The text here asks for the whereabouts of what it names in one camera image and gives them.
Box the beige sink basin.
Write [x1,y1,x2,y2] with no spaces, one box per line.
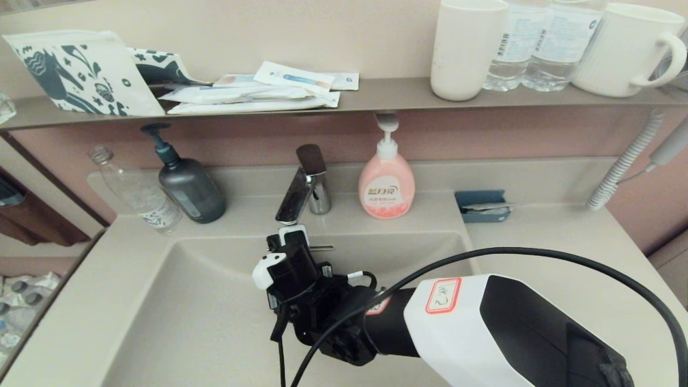
[99,231,518,387]

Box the pink hand soap pump bottle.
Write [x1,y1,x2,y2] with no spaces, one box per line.
[358,114,416,219]

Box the clear glass cup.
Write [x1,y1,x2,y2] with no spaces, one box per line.
[0,92,17,124]

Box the white coiled cord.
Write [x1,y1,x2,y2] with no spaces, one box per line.
[587,110,664,211]

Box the clear empty plastic bottle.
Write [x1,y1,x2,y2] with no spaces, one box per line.
[89,145,183,236]

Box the grey wall shelf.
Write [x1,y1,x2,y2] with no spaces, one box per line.
[0,77,688,131]

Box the white ribbed mug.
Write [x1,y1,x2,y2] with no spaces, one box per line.
[571,3,688,98]

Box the white toothbrush packet blue print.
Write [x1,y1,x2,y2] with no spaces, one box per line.
[254,61,335,95]

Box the white packet with pink print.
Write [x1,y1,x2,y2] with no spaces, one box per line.
[213,74,260,88]

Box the silver packet in tray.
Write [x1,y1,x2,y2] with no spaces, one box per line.
[462,202,515,214]

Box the small white teal-print pouch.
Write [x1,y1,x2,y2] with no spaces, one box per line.
[126,48,213,87]

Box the chrome faucet with brown lever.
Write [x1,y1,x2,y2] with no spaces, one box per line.
[275,144,332,226]

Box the dark grey pump bottle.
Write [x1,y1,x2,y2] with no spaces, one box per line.
[141,124,227,224]

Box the white plain tumbler cup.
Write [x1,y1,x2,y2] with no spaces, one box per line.
[430,0,510,102]

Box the shrink-wrapped water bottle pack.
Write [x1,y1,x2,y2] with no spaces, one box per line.
[0,271,61,366]

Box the clear water bottle white label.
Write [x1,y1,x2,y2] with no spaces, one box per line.
[521,0,605,92]
[483,0,551,91]

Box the long white sealed packet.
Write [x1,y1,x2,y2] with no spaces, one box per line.
[167,91,341,115]
[159,85,324,105]

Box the small white sachet with logo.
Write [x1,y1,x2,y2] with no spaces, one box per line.
[324,72,360,91]

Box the large white teal-print pouch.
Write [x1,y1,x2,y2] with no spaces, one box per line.
[3,31,166,116]

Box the grey hair dryer handle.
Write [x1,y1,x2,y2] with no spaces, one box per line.
[648,121,688,166]

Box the blue soap tray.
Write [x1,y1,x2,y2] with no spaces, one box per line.
[455,189,511,223]

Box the brown hanging towel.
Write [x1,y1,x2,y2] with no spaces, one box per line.
[0,172,89,248]

